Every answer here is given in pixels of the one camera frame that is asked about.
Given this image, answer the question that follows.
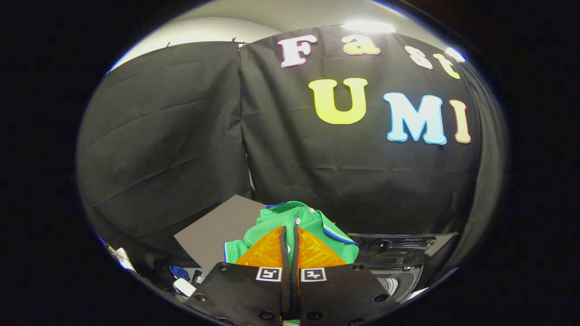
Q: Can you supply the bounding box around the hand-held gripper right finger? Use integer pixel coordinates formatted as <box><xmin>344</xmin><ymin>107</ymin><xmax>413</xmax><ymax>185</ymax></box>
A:
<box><xmin>290</xmin><ymin>225</ymin><xmax>400</xmax><ymax>325</ymax></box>

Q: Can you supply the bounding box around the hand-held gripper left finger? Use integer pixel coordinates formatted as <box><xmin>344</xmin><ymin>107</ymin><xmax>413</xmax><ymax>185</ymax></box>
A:
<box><xmin>186</xmin><ymin>225</ymin><xmax>291</xmax><ymax>326</ymax></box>

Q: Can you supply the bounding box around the grey washing machine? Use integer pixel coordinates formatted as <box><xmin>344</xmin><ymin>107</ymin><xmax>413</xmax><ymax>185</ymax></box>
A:
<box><xmin>362</xmin><ymin>265</ymin><xmax>425</xmax><ymax>303</ymax></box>

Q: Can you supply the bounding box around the green polo shirt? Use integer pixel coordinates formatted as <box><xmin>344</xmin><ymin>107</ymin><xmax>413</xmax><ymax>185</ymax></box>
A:
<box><xmin>223</xmin><ymin>201</ymin><xmax>360</xmax><ymax>268</ymax></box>

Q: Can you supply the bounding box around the small white box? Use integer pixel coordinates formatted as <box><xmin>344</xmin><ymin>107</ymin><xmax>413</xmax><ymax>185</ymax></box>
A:
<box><xmin>174</xmin><ymin>278</ymin><xmax>197</xmax><ymax>297</ymax></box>

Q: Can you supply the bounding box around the grey cabinet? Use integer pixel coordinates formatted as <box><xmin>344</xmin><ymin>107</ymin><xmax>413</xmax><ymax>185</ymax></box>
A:
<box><xmin>174</xmin><ymin>195</ymin><xmax>268</xmax><ymax>275</ymax></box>

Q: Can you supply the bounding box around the white sheet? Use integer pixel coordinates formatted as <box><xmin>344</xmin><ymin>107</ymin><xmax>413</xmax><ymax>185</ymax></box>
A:
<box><xmin>97</xmin><ymin>235</ymin><xmax>137</xmax><ymax>273</ymax></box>

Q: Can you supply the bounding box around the black backdrop cloth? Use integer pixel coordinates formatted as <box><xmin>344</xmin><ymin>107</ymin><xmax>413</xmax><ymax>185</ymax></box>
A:
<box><xmin>76</xmin><ymin>25</ymin><xmax>508</xmax><ymax>278</ymax></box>

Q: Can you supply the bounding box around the long ceiling light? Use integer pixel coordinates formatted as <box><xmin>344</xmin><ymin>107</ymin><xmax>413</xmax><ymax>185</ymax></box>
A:
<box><xmin>342</xmin><ymin>20</ymin><xmax>396</xmax><ymax>34</ymax></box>

